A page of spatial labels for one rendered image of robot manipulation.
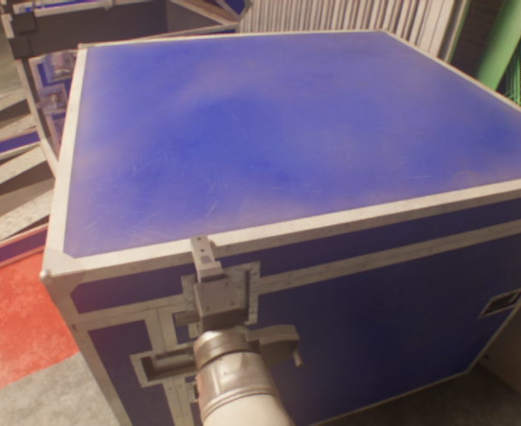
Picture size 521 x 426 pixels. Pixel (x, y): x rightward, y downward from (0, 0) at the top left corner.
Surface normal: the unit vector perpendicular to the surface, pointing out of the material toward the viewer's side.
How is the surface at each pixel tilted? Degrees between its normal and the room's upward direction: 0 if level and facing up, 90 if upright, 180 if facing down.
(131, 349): 90
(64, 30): 90
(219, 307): 0
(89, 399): 0
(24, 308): 0
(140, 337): 90
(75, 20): 90
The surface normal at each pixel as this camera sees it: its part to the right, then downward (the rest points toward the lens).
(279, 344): 0.29, 0.63
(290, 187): 0.04, -0.76
